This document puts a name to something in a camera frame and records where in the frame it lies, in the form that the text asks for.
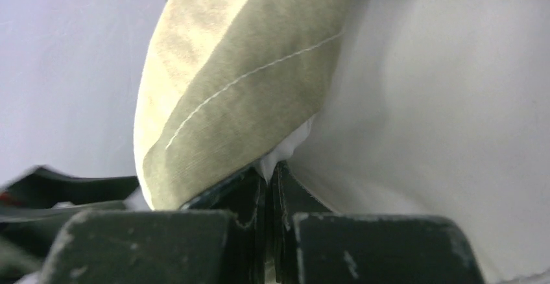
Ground white pillow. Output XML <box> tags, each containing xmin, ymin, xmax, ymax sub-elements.
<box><xmin>256</xmin><ymin>0</ymin><xmax>549</xmax><ymax>283</ymax></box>

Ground blue grey pillowcase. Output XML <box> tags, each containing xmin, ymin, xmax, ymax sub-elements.
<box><xmin>134</xmin><ymin>0</ymin><xmax>353</xmax><ymax>210</ymax></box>

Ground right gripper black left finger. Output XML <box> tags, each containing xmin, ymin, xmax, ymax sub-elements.
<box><xmin>40</xmin><ymin>169</ymin><xmax>266</xmax><ymax>284</ymax></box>

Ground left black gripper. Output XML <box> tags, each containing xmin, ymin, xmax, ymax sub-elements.
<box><xmin>1</xmin><ymin>166</ymin><xmax>139</xmax><ymax>283</ymax></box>

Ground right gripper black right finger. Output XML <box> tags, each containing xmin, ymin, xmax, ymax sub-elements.
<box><xmin>270</xmin><ymin>162</ymin><xmax>484</xmax><ymax>283</ymax></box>

